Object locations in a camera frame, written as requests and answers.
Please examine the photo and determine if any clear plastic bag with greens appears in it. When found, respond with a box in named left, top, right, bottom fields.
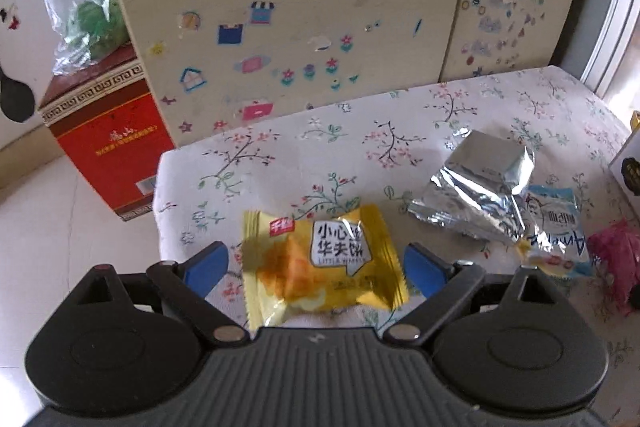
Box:
left=36, top=0, right=132, bottom=76

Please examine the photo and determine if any white cardboard box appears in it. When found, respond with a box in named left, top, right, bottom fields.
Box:
left=607, top=109, right=640, bottom=198

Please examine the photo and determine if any red gift box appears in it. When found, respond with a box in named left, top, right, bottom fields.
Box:
left=39, top=42, right=176, bottom=223

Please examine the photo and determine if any silver foil packet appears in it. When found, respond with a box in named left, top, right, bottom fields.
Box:
left=407, top=130, right=537, bottom=244

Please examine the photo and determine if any floral tablecloth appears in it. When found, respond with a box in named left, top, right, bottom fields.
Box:
left=155, top=66, right=640, bottom=343

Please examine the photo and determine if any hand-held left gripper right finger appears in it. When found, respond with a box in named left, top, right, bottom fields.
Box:
left=381, top=242, right=568, bottom=347

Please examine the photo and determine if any pink snack packet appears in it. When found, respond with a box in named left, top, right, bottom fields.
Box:
left=587, top=219, right=640, bottom=319

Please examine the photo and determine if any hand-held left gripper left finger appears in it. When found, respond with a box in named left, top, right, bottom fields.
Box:
left=75, top=241, right=251, bottom=348

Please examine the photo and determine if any white door frame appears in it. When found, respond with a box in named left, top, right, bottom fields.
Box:
left=580, top=0, right=640, bottom=100

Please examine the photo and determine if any beige stickered cabinet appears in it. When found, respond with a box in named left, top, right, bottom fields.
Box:
left=87, top=0, right=586, bottom=148

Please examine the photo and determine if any white and blue small packet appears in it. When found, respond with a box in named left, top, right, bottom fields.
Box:
left=519, top=186, right=594, bottom=279

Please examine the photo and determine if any yellow wafer packet white label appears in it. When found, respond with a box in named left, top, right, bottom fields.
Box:
left=242, top=204, right=411, bottom=333

